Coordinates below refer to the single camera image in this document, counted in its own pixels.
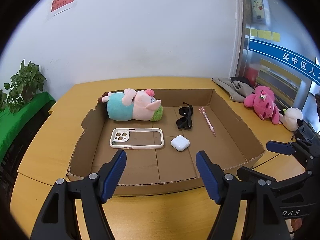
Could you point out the white phone case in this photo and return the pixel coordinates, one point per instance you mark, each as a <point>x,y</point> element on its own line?
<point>117,137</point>

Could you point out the brown cardboard box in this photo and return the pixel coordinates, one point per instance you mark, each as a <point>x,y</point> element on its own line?
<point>155,162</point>

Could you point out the black cloth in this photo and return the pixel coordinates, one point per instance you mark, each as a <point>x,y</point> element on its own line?
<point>241,80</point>

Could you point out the grey cloth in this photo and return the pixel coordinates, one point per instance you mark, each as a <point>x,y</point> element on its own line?
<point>232,90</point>

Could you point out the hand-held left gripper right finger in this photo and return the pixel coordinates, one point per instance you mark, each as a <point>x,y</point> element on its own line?
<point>207,175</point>

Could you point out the green potted plant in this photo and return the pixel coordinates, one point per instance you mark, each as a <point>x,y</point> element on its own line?
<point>25,85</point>

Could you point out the pink pen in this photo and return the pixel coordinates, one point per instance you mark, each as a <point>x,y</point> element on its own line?
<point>208,121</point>

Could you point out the magenta plush toy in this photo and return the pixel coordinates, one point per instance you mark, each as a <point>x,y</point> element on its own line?
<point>261,103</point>

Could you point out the green table cloth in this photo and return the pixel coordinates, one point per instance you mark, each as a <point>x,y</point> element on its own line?
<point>27,112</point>

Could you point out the white round plush toy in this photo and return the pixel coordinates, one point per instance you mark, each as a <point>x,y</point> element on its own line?
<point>291,118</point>

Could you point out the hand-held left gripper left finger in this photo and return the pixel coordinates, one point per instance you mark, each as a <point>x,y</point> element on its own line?
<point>115,175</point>

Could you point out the blue window banner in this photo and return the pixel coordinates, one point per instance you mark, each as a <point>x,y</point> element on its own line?
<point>275,51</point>

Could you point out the red wall sign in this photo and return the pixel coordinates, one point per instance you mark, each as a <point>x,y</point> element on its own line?
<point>63,2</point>

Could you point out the pink pig plush toy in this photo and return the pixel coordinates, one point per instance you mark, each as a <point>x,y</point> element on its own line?
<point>135,107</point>

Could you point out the white earbuds case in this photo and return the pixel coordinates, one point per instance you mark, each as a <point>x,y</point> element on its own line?
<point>180,143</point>

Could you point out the cartoon animal poster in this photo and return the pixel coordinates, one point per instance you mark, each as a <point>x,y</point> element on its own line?
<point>260,5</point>

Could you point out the black sunglasses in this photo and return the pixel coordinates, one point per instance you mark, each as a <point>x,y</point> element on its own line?
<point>185,120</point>

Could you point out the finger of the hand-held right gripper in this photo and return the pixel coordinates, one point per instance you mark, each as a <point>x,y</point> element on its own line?
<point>280,147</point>
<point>250,173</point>

